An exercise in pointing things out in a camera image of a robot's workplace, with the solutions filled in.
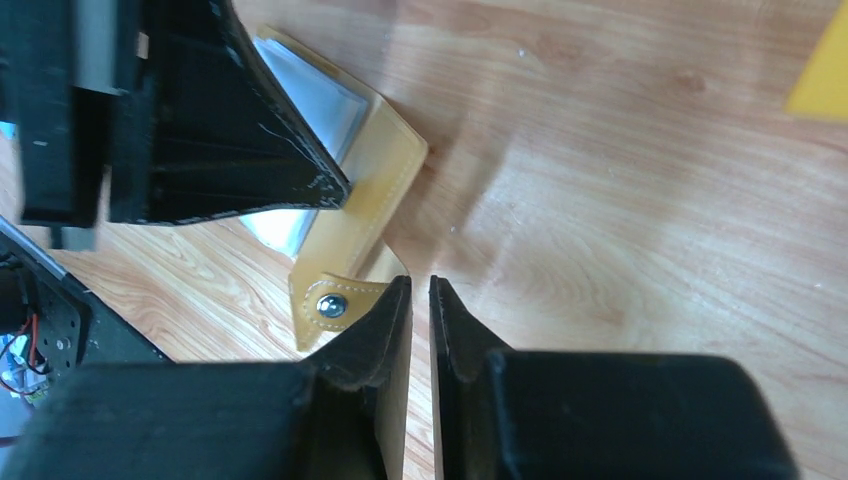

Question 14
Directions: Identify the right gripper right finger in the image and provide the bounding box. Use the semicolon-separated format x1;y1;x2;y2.
429;276;801;479

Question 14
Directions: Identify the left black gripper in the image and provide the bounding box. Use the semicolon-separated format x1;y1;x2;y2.
1;1;352;251

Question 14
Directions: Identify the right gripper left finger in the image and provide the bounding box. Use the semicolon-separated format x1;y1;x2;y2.
1;276;411;479

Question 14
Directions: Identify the yellow plastic bin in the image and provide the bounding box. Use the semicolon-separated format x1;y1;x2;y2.
785;1;847;122

